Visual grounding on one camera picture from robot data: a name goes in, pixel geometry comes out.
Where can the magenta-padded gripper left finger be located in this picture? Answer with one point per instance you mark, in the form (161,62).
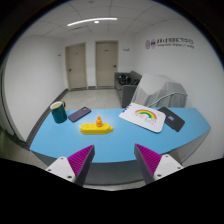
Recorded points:
(63,166)

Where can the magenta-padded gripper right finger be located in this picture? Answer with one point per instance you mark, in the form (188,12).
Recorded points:
(165,165)

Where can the orange charger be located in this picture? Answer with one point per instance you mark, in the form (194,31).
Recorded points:
(99,122)

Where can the black notebook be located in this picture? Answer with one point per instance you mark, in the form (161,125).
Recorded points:
(172,119)

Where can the white rainbow-print mouse pad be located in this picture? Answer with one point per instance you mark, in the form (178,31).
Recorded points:
(143,117)

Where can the teal mug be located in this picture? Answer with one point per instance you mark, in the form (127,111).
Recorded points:
(59,114)

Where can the purple smartphone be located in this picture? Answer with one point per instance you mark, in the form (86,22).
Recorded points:
(79,114)

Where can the grey cloth-covered furniture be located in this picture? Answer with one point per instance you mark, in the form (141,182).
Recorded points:
(156,90)

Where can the grey sofa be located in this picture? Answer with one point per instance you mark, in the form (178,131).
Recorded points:
(126,93)

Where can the beige door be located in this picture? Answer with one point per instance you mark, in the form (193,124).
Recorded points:
(76,66)
(106,64)

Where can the long ceiling light strip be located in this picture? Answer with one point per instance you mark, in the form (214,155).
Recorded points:
(90,21)

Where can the small round ceiling light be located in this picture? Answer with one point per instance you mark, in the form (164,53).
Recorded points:
(96,22)

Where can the purple wall sign lettering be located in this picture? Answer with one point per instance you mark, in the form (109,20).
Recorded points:
(166,43)

